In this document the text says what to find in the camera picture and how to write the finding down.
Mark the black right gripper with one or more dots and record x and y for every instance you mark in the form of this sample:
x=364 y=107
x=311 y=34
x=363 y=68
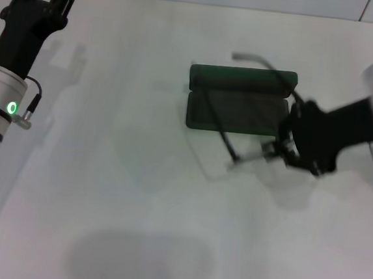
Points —
x=331 y=132

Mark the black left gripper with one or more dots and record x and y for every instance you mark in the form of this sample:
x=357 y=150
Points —
x=22 y=33

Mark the black thin-frame glasses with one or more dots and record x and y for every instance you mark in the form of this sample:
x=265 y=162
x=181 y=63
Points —
x=229 y=148

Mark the green glasses case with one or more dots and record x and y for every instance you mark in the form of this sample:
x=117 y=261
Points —
x=244 y=76

